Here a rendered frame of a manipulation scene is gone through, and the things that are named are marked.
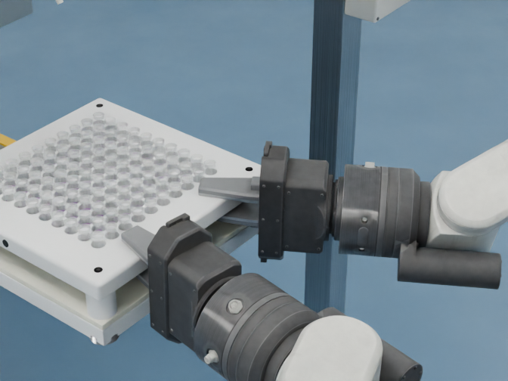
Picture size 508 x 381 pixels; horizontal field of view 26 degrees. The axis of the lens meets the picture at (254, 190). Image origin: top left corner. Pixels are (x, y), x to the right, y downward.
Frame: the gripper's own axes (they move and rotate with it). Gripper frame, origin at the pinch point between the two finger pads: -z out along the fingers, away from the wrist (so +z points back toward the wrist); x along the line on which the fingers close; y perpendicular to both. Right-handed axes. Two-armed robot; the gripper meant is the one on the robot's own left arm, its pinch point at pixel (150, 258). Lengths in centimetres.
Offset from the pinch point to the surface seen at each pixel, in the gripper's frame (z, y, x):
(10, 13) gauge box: -40.9, 12.6, -6.0
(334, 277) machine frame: -43, 77, 70
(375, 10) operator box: -39, 77, 12
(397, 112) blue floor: -115, 187, 108
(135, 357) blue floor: -84, 60, 108
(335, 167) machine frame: -44, 76, 44
